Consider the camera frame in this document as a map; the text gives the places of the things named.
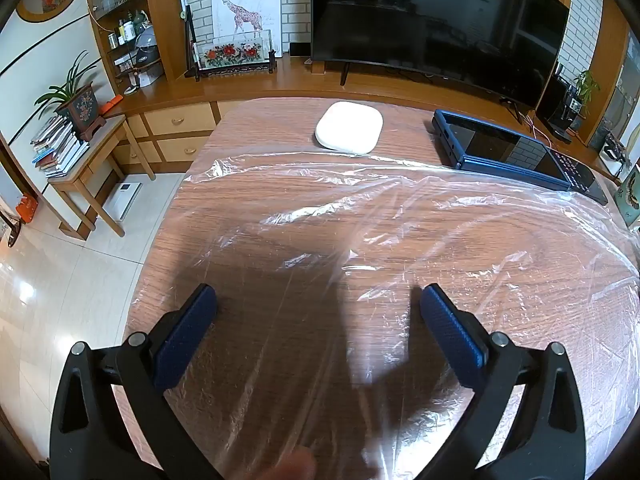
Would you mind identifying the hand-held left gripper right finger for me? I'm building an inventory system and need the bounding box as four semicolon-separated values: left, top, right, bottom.
415;283;587;480

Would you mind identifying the stack of books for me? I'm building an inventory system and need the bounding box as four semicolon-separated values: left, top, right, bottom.
31;115;91;179

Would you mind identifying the potted orchid plant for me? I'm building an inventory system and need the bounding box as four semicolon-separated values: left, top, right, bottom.
34;50;108;142

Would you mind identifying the giraffe drawing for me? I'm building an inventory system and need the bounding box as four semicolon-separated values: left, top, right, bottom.
211;0;283;53

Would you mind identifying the white oval case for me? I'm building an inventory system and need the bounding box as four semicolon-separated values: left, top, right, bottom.
314;101;384;155

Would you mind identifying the wooden display shelf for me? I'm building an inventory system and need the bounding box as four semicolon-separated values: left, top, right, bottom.
82;0;176;96

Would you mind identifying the black folding stand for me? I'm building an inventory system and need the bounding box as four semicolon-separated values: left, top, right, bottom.
183;5;199;79

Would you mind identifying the small green potted plant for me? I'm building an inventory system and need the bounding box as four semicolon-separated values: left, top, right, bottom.
572;69;601;111

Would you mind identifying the white floor scale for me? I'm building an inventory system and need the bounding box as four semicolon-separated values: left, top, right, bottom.
102;182;143;221

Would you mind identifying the small white device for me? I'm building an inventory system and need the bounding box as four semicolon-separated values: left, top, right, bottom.
600;130;628;171

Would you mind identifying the black flat screen television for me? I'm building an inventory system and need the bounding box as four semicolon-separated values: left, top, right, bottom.
310;0;571;112

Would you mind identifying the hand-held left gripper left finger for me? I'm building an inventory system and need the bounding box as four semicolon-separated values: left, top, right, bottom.
49;283;223;480

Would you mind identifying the clear plastic sheet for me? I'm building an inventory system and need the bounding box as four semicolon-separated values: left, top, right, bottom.
127;152;640;480

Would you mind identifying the grey helmet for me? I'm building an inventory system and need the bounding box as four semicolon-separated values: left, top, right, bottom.
132;27;162;67

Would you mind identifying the tablet in blue case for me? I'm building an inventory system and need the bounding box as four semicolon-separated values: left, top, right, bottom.
432;109;573;191

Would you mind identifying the black coffee machine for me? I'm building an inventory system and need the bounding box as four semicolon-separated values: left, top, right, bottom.
535;62;586;145

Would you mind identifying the wooden side table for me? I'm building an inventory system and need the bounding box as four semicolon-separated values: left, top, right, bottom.
47;114;156;241

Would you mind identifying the white teal printed mug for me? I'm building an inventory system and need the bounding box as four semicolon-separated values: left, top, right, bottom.
615;162;640;228

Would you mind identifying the person's left hand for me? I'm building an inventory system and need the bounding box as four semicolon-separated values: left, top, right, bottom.
260;447;317;480

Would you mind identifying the framed red flower artwork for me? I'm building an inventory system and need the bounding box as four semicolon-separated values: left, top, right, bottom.
185;30;278;81

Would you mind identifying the wooden television cabinet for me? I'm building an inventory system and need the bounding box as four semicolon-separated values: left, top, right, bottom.
107;52;631;181

